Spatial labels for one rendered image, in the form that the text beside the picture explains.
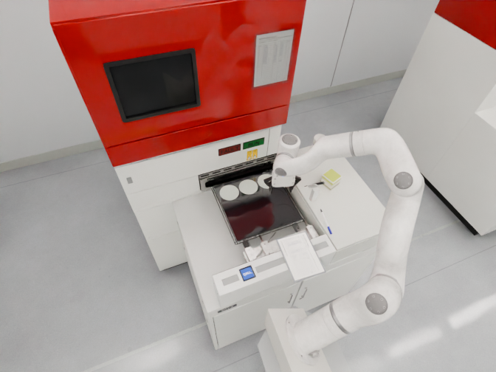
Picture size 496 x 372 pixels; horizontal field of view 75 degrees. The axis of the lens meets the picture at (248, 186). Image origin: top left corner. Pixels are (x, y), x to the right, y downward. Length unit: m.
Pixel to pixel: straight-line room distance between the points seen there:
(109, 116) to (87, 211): 1.76
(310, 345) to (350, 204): 0.70
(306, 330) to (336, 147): 0.68
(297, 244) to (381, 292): 0.48
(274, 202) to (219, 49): 0.81
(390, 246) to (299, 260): 0.44
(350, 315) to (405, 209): 0.40
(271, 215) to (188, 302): 1.04
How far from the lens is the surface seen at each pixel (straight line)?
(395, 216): 1.16
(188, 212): 1.73
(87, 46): 1.14
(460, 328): 2.77
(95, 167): 3.26
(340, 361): 1.51
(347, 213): 1.63
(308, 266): 1.43
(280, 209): 1.64
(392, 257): 1.18
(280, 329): 1.30
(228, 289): 1.37
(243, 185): 1.72
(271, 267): 1.42
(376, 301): 1.13
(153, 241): 2.06
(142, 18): 1.12
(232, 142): 1.59
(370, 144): 1.18
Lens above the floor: 2.24
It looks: 52 degrees down
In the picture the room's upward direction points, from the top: 3 degrees clockwise
